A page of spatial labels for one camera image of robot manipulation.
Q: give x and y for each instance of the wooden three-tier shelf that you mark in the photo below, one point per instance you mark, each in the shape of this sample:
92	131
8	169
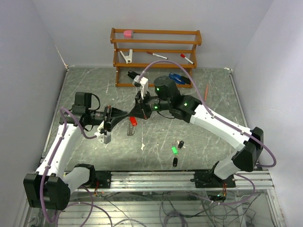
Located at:
168	43

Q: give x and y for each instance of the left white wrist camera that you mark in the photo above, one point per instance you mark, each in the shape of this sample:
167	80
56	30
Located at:
103	135

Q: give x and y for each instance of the pink eraser block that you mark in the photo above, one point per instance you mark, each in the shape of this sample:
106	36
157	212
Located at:
128	34

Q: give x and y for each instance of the green key tag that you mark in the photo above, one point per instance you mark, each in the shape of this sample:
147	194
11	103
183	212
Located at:
174	150

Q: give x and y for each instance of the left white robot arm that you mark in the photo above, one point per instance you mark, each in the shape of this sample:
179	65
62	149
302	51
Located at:
80	120

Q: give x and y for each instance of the aluminium mounting rail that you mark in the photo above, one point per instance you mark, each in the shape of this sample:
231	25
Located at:
144	181

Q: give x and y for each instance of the metal disc with keyrings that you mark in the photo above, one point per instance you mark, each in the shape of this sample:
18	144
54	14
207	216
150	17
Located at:
130	129

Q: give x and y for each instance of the black key tag upper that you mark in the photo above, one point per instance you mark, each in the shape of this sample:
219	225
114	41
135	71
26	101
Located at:
181	144

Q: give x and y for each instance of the black stapler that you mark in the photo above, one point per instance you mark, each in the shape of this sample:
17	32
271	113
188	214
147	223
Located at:
132	74

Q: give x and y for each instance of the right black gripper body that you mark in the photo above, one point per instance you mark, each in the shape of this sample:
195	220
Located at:
153	101

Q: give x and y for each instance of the white plastic clip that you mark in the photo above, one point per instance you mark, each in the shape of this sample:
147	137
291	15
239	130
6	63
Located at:
127	58

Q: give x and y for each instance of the red key tag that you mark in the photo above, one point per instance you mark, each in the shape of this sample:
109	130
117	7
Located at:
133	121

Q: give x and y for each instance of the red-capped marker right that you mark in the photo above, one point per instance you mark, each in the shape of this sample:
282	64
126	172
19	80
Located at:
187	59

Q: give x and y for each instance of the red-capped marker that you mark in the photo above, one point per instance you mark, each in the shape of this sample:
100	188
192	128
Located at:
187	59
157	55

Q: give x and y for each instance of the red-capped marker left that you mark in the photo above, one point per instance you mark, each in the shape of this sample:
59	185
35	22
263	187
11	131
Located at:
157	55

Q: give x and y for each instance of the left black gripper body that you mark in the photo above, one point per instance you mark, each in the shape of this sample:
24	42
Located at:
107	118

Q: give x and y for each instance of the blue stapler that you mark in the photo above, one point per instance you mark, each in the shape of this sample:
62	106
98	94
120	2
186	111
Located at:
179	79

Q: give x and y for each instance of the orange pencil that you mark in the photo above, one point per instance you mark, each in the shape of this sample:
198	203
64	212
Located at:
206	92

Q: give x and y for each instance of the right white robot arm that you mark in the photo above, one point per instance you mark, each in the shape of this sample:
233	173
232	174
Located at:
246	141

